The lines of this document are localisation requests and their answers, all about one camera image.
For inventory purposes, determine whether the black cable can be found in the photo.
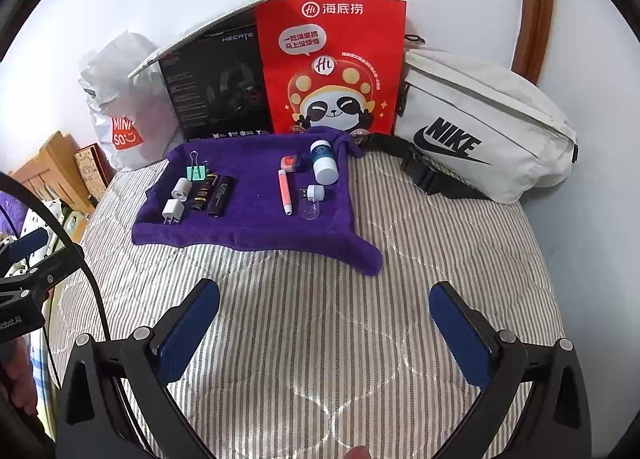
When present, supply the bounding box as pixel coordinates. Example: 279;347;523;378
0;171;113;342

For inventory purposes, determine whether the long black tube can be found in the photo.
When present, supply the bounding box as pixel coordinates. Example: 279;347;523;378
206;175;236;218

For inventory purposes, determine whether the pink lip balm tube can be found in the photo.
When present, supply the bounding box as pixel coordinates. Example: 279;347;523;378
277;169;295;217

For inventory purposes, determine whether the white charger plug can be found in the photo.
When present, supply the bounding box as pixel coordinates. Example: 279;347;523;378
161;198;185;226

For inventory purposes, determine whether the white waist bag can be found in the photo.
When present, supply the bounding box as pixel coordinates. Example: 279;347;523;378
367;36;580;204

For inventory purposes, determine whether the person's left hand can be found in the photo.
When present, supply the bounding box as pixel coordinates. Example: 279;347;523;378
0;339;40;415

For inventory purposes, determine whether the purple towel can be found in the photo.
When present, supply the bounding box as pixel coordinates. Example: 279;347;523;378
131;126;383;276

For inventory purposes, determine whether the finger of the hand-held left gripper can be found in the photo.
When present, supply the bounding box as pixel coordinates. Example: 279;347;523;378
0;245;86;295
0;228;50;266

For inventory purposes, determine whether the purple cloth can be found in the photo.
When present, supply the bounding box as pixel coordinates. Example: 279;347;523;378
0;191;33;240

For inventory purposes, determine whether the white plastic shopping bag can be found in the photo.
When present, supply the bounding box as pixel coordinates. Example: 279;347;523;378
77;31;188;172

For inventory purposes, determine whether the blue and white bottle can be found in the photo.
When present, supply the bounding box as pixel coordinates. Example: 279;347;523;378
310;140;338;186

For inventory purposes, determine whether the green binder clip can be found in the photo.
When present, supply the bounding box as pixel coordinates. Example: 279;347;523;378
186;151;208;180

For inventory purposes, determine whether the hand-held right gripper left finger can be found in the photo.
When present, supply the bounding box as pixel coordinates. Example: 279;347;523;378
54;278;222;459

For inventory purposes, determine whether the black cardboard product box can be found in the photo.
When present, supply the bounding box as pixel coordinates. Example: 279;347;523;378
127;0;291;142

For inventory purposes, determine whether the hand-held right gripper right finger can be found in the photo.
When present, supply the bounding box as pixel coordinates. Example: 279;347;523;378
428;280;593;459

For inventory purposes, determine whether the brown wooden door frame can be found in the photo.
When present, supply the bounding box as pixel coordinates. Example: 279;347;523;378
512;0;556;84

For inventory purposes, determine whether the wooden furniture with box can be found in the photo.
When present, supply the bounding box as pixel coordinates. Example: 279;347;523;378
7;131;96;214

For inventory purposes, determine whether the grey striped bed sheet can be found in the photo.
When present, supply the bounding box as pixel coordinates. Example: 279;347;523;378
47;139;576;459

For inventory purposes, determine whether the red paper bag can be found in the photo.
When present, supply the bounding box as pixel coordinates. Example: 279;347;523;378
254;0;407;136

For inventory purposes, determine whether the red book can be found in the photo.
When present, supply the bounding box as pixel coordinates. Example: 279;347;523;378
75;144;116;187

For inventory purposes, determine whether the short black gold tube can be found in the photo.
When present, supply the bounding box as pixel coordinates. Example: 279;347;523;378
191;173;219;210

